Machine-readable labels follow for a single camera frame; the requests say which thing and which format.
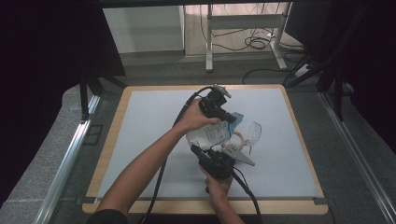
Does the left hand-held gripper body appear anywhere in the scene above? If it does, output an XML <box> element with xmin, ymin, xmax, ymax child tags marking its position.
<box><xmin>198</xmin><ymin>84</ymin><xmax>233</xmax><ymax>120</ymax></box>

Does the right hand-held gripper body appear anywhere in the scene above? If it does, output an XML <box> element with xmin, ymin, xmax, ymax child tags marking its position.
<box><xmin>197</xmin><ymin>144</ymin><xmax>256</xmax><ymax>181</ymax></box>

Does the clear plastic bag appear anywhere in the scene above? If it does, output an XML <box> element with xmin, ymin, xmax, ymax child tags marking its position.
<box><xmin>186</xmin><ymin>111</ymin><xmax>245</xmax><ymax>152</ymax></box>

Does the person's right hand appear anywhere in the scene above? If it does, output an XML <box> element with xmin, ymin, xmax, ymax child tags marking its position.
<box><xmin>200</xmin><ymin>166</ymin><xmax>234</xmax><ymax>203</ymax></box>

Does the person's left hand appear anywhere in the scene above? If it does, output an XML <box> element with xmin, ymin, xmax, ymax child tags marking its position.
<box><xmin>174</xmin><ymin>98</ymin><xmax>220</xmax><ymax>133</ymax></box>

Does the wooden table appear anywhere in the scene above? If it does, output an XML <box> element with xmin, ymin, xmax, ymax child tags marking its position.
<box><xmin>81</xmin><ymin>83</ymin><xmax>330</xmax><ymax>217</ymax></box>

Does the white table mat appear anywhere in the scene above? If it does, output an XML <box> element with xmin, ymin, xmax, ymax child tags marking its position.
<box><xmin>96</xmin><ymin>88</ymin><xmax>320</xmax><ymax>200</ymax></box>

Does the white power strip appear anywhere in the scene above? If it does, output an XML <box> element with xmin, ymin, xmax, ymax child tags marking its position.
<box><xmin>293</xmin><ymin>63</ymin><xmax>312</xmax><ymax>78</ymax></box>

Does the white panel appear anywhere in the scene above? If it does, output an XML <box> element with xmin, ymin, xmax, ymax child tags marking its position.
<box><xmin>102</xmin><ymin>5</ymin><xmax>185</xmax><ymax>54</ymax></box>

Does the black metal stand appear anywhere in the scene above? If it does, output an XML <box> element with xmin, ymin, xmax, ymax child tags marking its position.
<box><xmin>78</xmin><ymin>69</ymin><xmax>127</xmax><ymax>120</ymax></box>
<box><xmin>284</xmin><ymin>3</ymin><xmax>372</xmax><ymax>122</ymax></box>

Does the person's black sleeve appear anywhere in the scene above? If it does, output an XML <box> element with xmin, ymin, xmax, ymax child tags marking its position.
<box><xmin>86</xmin><ymin>208</ymin><xmax>129</xmax><ymax>224</ymax></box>

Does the dark curtain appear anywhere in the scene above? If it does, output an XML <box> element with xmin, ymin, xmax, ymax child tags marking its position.
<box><xmin>0</xmin><ymin>0</ymin><xmax>126</xmax><ymax>206</ymax></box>
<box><xmin>286</xmin><ymin>0</ymin><xmax>396</xmax><ymax>153</ymax></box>

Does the left hand-held gripper black cable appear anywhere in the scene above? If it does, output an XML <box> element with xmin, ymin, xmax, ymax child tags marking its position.
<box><xmin>138</xmin><ymin>85</ymin><xmax>216</xmax><ymax>224</ymax></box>

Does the long black floor cable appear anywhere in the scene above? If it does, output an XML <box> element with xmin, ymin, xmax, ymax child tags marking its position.
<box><xmin>242</xmin><ymin>66</ymin><xmax>298</xmax><ymax>85</ymax></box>

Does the coiled black floor cable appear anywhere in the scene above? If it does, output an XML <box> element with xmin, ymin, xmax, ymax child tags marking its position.
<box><xmin>244</xmin><ymin>35</ymin><xmax>273</xmax><ymax>51</ymax></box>

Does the white metal desk frame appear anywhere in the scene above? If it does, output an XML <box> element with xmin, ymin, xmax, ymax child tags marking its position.
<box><xmin>205</xmin><ymin>3</ymin><xmax>292</xmax><ymax>73</ymax></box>

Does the aluminium floor rail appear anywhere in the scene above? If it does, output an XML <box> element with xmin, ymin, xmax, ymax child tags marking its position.
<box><xmin>320</xmin><ymin>91</ymin><xmax>396</xmax><ymax>223</ymax></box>
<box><xmin>32</xmin><ymin>94</ymin><xmax>102</xmax><ymax>224</ymax></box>

